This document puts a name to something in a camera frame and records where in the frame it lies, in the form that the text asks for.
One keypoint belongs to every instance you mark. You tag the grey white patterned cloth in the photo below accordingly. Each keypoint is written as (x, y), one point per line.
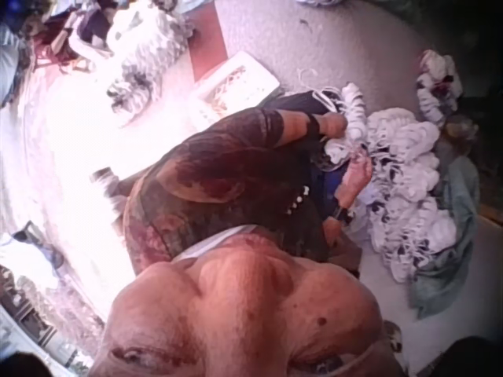
(147, 51)

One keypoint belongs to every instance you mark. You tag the pile of white dark clothes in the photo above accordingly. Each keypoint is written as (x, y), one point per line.
(436, 82)

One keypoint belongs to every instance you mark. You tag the red mat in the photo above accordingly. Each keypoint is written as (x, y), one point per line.
(208, 39)

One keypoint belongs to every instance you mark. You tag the teal cloth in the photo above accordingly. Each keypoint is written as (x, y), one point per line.
(452, 235)

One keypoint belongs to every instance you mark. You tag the person's left hand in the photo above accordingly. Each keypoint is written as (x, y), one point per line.
(334, 122)

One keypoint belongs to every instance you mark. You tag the blue garment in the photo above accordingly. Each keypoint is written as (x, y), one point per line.
(328, 184)

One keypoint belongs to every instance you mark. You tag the heap of white hangers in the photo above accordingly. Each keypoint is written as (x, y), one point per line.
(401, 184)

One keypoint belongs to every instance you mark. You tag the brown object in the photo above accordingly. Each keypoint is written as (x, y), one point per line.
(460, 131)

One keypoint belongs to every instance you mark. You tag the person's right hand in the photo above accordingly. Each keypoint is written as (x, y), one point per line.
(357, 178)

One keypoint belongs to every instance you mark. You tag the black wrist band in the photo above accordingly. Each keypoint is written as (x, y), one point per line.
(339, 212)
(314, 125)

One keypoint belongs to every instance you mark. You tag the white laundry basket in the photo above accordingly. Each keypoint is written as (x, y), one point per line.
(232, 88)

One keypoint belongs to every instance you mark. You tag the heap of mixed clothes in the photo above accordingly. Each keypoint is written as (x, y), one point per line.
(55, 31)

